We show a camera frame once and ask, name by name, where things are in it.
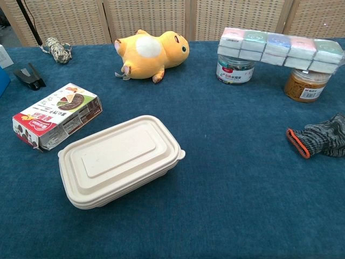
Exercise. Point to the wooden rattan folding screen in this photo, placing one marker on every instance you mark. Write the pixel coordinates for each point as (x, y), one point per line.
(151, 19)

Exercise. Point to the clear jar of rubber bands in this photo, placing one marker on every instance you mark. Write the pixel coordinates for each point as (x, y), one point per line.
(304, 87)

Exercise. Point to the clear jar of binder clips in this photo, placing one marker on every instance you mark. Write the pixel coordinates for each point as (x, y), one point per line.
(234, 71)

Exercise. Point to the pastel tissue multipack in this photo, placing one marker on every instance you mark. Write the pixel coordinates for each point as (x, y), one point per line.
(280, 50)

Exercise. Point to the black pole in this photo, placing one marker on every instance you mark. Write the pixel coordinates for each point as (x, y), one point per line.
(29, 23)

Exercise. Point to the beige lidded food container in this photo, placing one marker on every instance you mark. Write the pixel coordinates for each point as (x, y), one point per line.
(118, 159)

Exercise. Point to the blue box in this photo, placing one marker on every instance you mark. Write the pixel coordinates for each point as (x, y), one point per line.
(3, 81)

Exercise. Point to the red white cookie box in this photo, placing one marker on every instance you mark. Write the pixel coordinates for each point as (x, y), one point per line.
(51, 116)

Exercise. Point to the yellow plush toy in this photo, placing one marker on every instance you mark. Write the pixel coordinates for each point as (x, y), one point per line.
(151, 59)

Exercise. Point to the grey knit glove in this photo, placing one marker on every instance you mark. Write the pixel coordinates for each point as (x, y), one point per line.
(320, 137)

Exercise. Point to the black stapler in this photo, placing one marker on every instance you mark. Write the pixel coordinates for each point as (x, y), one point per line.
(28, 76)

